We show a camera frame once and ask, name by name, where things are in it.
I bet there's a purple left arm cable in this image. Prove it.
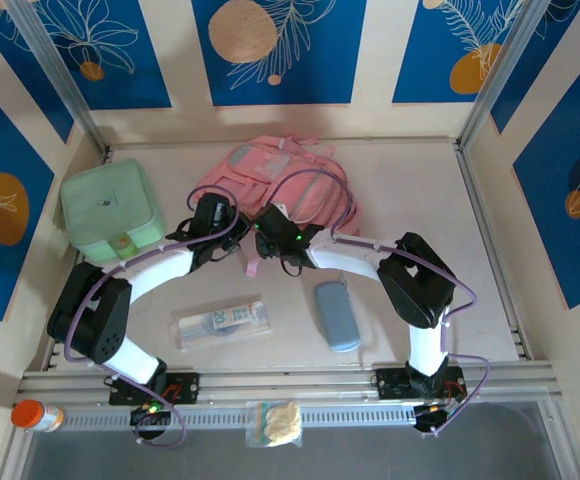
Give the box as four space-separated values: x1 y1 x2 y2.
63 185 244 448

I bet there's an aluminium table side rail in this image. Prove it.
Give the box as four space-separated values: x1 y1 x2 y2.
454 142 536 362

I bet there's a grey-blue pencil case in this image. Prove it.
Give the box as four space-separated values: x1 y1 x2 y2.
313 280 362 354

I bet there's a plastic bag with white gloves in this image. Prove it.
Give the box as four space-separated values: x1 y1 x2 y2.
244 399 304 449

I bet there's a pink student backpack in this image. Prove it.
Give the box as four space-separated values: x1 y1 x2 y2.
192 134 361 279

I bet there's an aluminium mounting rail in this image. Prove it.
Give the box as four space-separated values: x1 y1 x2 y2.
17 368 557 401

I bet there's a clear plastic stationery box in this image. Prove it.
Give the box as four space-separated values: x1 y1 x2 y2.
169 298 274 354

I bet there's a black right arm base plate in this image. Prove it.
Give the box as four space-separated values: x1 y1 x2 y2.
373 367 469 401

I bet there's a green lunch bag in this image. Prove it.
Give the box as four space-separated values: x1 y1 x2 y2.
59 158 166 262

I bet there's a grey slotted cable duct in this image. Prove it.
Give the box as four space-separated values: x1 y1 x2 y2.
62 403 417 432

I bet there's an aluminium frame post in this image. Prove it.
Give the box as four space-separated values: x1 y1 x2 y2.
7 0 110 156
455 0 546 151

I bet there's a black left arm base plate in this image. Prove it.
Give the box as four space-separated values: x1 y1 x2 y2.
108 372 201 406

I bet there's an orange-capped bottle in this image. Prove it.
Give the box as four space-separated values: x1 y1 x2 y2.
10 398 65 434

